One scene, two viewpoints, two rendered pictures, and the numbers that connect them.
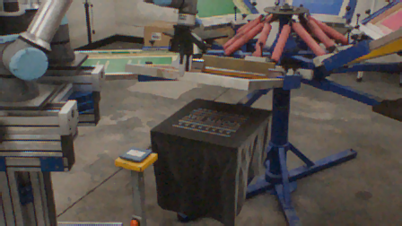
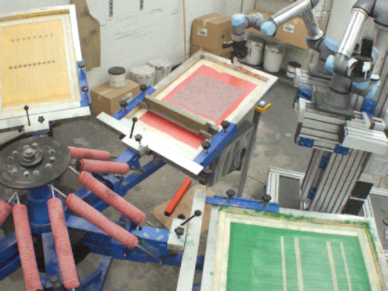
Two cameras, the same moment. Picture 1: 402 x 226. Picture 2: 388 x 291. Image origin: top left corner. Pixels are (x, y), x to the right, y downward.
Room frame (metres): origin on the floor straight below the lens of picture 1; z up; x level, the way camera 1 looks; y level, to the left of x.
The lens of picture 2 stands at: (3.99, 0.12, 2.05)
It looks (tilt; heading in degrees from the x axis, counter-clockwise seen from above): 35 degrees down; 187
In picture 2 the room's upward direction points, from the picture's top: 6 degrees clockwise
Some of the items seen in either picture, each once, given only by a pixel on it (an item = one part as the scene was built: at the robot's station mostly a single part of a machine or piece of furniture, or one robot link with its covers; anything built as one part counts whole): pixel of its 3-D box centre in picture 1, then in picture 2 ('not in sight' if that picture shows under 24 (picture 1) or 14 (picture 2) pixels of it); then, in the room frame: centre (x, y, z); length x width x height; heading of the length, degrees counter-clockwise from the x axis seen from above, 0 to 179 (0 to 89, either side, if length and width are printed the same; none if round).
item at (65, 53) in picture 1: (57, 48); (337, 95); (2.24, 0.67, 1.31); 0.15 x 0.15 x 0.10
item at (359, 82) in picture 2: not in sight; (359, 74); (2.53, 0.65, 1.56); 0.11 x 0.08 x 0.11; 64
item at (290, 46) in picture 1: (281, 100); (62, 262); (3.22, -0.56, 0.67); 0.39 x 0.39 x 1.35
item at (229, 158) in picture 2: not in sight; (224, 158); (2.31, 0.10, 0.79); 0.46 x 0.09 x 0.33; 153
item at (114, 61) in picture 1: (148, 50); (271, 247); (3.17, 0.35, 1.05); 1.08 x 0.61 x 0.23; 93
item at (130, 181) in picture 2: (249, 99); (148, 170); (2.67, -0.28, 0.89); 1.24 x 0.06 x 0.06; 153
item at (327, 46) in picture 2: (13, 52); (330, 48); (1.74, 0.68, 1.42); 0.13 x 0.12 x 0.14; 36
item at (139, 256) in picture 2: not in sight; (193, 262); (3.18, 0.06, 0.90); 1.24 x 0.06 x 0.06; 93
